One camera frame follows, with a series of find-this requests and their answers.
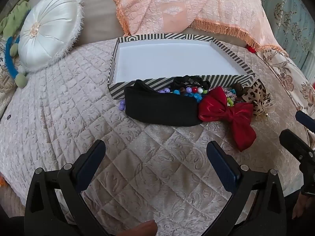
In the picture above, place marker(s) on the quilted beige bedspread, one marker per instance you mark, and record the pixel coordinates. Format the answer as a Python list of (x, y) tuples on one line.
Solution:
[(73, 127)]

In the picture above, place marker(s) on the green plush toy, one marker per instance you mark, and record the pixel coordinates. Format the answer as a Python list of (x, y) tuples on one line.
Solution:
[(12, 19)]

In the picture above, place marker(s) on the white round satin cushion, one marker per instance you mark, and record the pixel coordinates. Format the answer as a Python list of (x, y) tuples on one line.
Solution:
[(49, 29)]

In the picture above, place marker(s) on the teal floral fabric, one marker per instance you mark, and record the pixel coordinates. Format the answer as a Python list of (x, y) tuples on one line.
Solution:
[(283, 12)]

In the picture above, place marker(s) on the leopard print bow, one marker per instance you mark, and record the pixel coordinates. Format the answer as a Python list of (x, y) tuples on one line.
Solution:
[(256, 95)]

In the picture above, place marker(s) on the red bow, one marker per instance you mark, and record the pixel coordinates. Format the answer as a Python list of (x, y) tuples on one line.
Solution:
[(221, 108)]

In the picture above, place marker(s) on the brown scrunchie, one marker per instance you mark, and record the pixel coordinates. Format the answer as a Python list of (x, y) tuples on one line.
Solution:
[(237, 88)]

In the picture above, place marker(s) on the peach fringed pillow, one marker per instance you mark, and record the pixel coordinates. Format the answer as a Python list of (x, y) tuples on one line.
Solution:
[(184, 5)]

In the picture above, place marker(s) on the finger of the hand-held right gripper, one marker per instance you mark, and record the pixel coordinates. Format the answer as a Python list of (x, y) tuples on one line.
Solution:
[(305, 120), (294, 143)]

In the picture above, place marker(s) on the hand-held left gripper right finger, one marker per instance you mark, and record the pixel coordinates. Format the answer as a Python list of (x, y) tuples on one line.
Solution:
[(222, 162)]

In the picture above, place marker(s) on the striped cardboard box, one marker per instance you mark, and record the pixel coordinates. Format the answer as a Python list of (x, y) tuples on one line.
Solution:
[(172, 61)]

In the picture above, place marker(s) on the black knit headband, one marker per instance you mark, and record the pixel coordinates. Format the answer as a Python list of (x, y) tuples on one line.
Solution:
[(160, 108)]

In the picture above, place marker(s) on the orange object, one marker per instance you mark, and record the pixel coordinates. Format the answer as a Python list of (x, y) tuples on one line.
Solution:
[(1, 180)]

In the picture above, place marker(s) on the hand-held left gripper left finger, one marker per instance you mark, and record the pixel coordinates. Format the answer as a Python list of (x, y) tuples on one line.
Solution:
[(89, 162)]

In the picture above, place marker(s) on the person's left hand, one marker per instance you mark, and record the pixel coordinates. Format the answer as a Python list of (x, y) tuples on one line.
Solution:
[(145, 228)]

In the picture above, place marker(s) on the black scrunchie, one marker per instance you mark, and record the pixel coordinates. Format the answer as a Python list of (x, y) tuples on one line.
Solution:
[(189, 81)]

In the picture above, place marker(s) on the person's right hand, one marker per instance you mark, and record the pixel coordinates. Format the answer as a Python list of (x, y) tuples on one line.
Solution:
[(301, 206)]

